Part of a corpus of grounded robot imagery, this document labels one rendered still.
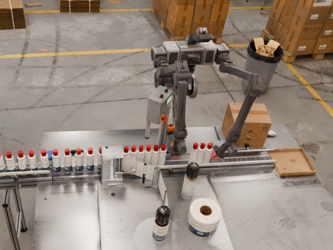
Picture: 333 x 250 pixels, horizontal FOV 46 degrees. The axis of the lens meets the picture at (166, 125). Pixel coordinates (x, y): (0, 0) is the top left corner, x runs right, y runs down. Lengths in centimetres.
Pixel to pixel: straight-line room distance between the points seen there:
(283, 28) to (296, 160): 340
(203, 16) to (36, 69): 248
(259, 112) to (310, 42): 326
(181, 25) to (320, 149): 264
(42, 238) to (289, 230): 159
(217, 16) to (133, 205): 403
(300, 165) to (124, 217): 148
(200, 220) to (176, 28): 395
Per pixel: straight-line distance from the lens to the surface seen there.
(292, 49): 623
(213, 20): 615
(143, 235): 252
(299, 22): 611
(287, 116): 521
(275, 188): 306
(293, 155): 337
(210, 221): 248
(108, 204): 266
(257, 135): 319
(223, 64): 299
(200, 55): 304
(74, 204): 273
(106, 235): 252
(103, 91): 501
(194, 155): 286
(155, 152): 276
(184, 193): 269
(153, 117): 258
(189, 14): 594
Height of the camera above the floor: 299
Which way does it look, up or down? 41 degrees down
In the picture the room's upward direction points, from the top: 9 degrees clockwise
